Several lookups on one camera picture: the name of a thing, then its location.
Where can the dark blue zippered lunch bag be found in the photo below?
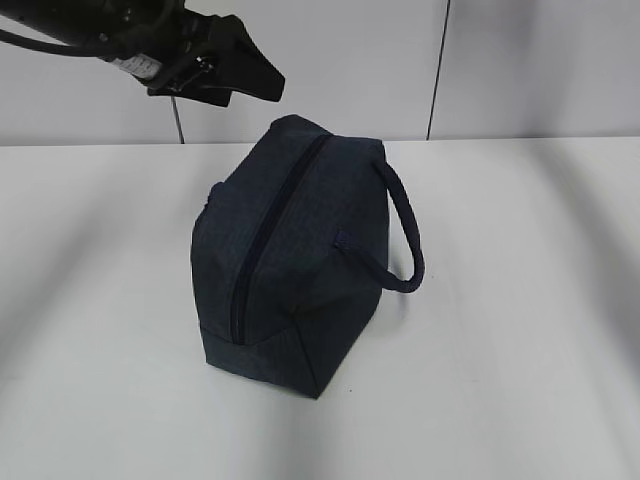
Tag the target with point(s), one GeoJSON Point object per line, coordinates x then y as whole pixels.
{"type": "Point", "coordinates": [291, 253]}

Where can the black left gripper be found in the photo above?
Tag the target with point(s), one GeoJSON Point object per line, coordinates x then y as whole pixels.
{"type": "Point", "coordinates": [205, 59]}

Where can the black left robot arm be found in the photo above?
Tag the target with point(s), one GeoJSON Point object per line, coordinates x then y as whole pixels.
{"type": "Point", "coordinates": [100, 29]}

